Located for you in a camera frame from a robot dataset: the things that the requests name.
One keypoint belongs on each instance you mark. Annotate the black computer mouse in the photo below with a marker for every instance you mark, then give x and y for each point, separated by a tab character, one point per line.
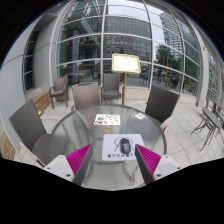
125	146

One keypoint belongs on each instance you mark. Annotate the brown wicker chair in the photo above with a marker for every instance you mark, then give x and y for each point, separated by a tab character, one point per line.
86	95
111	83
28	125
61	85
161	103

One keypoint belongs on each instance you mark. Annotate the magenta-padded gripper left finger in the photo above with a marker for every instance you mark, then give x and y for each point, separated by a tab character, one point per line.
78	161

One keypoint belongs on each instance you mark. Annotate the wooden menu board stand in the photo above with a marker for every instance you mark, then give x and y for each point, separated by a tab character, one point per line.
126	63

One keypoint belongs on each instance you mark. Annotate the colourful laminated menu card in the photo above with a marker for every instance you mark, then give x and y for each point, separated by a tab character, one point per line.
106	119

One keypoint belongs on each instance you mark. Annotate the white printed mouse pad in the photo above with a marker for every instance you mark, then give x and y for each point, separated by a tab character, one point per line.
110	148

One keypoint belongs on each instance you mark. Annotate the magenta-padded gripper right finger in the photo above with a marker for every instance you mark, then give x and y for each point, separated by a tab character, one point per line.
150	161

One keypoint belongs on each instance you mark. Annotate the wooden slat bench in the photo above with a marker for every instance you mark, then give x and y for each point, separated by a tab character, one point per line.
42	101
6	148

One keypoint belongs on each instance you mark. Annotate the green metal table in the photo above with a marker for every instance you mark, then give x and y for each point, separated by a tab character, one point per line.
211	116

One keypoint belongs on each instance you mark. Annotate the clear tape roll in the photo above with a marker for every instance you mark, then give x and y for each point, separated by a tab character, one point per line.
103	130

